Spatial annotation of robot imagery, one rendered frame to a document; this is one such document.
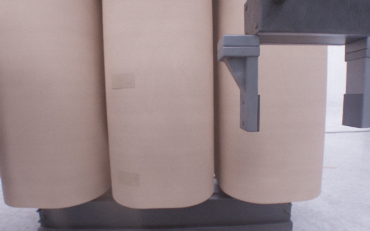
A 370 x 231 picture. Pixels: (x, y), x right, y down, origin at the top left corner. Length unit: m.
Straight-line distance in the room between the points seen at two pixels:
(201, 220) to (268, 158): 0.40
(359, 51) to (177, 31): 0.48
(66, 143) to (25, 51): 0.33
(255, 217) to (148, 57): 0.78
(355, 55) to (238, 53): 0.15
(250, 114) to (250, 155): 0.49
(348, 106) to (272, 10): 0.15
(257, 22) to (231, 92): 0.49
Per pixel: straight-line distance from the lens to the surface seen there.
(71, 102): 0.74
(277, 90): 0.68
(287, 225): 1.01
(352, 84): 0.30
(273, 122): 0.68
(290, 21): 0.23
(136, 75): 0.63
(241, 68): 0.22
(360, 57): 0.29
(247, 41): 0.22
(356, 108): 0.29
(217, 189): 0.92
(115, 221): 0.95
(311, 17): 0.24
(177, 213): 0.89
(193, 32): 0.66
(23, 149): 0.83
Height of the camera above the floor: 0.58
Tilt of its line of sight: 5 degrees down
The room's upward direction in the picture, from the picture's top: 1 degrees counter-clockwise
